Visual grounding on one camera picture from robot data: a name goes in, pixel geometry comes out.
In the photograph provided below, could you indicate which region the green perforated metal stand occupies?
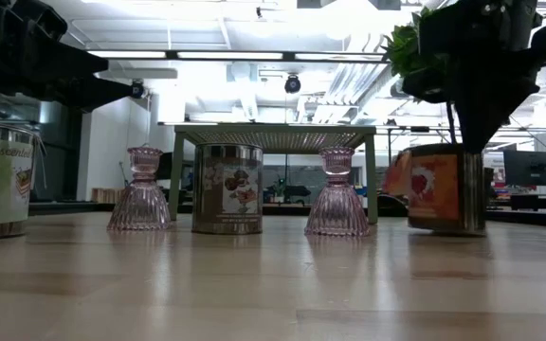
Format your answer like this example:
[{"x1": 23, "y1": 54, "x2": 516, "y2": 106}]
[{"x1": 168, "y1": 123, "x2": 379, "y2": 225}]

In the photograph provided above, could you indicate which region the silver candle tin floral label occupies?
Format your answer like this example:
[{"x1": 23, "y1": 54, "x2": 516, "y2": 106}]
[{"x1": 191, "y1": 142, "x2": 265, "y2": 236}]

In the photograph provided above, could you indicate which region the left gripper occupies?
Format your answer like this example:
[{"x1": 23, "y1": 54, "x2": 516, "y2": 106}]
[{"x1": 0, "y1": 0, "x2": 135, "y2": 113}]

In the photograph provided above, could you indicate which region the black computer monitor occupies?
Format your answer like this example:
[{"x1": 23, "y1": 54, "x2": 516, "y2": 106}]
[{"x1": 502, "y1": 150, "x2": 546, "y2": 188}]

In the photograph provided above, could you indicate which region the pink glass candlestick holder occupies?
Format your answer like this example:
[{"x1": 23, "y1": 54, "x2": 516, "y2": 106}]
[
  {"x1": 106, "y1": 146, "x2": 173, "y2": 232},
  {"x1": 303, "y1": 146, "x2": 371, "y2": 238}
]

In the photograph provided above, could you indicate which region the wooden crate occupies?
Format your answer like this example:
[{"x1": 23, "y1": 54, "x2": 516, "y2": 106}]
[{"x1": 91, "y1": 187, "x2": 125, "y2": 205}]

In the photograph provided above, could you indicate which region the black metal table frame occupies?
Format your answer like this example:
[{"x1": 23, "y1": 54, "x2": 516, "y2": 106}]
[{"x1": 28, "y1": 202, "x2": 546, "y2": 227}]

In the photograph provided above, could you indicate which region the overhead light bar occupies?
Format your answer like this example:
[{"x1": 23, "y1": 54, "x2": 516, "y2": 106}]
[{"x1": 85, "y1": 48, "x2": 388, "y2": 64}]

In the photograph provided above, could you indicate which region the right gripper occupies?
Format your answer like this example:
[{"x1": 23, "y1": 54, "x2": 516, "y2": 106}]
[{"x1": 401, "y1": 0, "x2": 544, "y2": 154}]

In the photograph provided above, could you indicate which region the silver candle tin orange label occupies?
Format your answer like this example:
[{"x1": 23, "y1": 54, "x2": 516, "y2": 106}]
[{"x1": 383, "y1": 143, "x2": 488, "y2": 237}]

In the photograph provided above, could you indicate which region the green potted plant black pot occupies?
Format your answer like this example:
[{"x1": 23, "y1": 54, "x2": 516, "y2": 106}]
[{"x1": 383, "y1": 7, "x2": 495, "y2": 209}]

